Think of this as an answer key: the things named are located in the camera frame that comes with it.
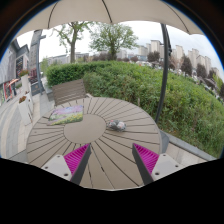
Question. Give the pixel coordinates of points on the dark grey pillar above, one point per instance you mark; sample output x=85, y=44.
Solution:
x=35, y=56

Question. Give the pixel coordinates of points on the beige parasol canopy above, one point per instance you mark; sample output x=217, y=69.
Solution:
x=110, y=11

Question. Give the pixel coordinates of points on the sparse-leafed tree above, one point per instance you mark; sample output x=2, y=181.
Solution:
x=72, y=43

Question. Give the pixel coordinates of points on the distant apartment buildings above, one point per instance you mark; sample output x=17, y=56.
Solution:
x=196, y=60

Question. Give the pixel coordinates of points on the tall white flower planter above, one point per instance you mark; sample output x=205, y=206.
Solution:
x=25, y=81

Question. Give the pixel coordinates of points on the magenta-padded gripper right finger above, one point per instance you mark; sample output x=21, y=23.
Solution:
x=146, y=159

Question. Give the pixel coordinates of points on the transparent grey computer mouse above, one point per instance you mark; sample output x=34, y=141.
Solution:
x=116, y=125

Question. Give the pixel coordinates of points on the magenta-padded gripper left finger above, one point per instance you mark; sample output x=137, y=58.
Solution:
x=76, y=160

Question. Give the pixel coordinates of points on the low white flower planter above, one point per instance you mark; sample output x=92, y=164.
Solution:
x=24, y=111

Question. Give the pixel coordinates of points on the flower-print mouse pad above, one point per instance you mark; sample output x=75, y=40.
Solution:
x=66, y=115

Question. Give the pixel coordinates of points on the red-framed sign board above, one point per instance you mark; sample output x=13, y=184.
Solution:
x=9, y=90

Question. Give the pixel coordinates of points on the green hedge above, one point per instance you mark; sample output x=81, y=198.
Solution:
x=140, y=90

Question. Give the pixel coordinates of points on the round leafy tree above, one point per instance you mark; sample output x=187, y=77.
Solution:
x=113, y=38

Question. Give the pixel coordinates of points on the brown slatted chair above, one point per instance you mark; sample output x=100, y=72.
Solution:
x=69, y=91

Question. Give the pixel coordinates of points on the dark curved parasol pole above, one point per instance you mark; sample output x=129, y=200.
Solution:
x=164, y=73

